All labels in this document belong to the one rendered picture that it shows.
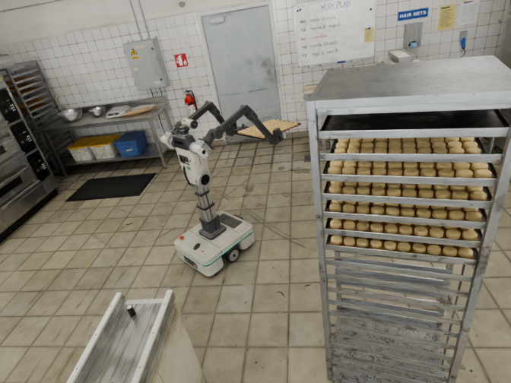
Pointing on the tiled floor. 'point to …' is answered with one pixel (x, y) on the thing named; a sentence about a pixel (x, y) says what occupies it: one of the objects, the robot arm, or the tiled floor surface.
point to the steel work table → (157, 150)
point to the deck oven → (20, 165)
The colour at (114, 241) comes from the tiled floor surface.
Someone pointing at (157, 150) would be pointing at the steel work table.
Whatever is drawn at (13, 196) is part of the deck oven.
